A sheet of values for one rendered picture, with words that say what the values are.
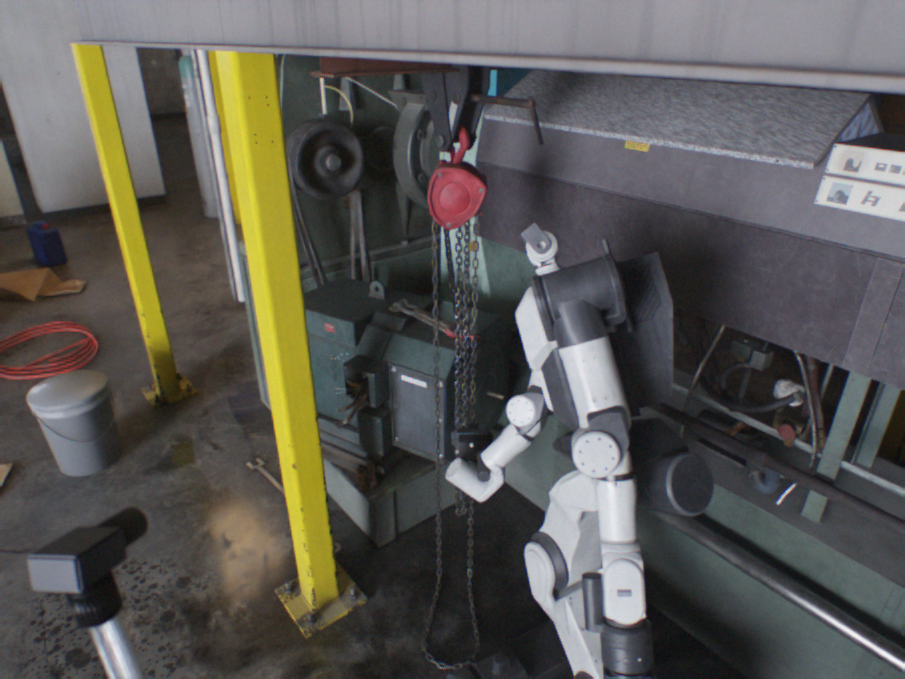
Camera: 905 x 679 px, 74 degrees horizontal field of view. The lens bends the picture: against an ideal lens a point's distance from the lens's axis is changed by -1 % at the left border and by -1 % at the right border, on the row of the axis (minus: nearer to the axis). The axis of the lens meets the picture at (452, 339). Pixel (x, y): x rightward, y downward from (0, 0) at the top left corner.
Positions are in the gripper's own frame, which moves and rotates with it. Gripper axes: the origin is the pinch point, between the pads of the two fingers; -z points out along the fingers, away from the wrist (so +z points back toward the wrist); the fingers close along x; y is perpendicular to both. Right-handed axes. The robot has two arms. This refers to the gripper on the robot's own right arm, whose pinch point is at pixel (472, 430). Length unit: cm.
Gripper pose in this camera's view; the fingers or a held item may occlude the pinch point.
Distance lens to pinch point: 185.2
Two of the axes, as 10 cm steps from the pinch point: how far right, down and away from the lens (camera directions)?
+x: 10.0, 0.2, -0.4
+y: 0.0, -8.9, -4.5
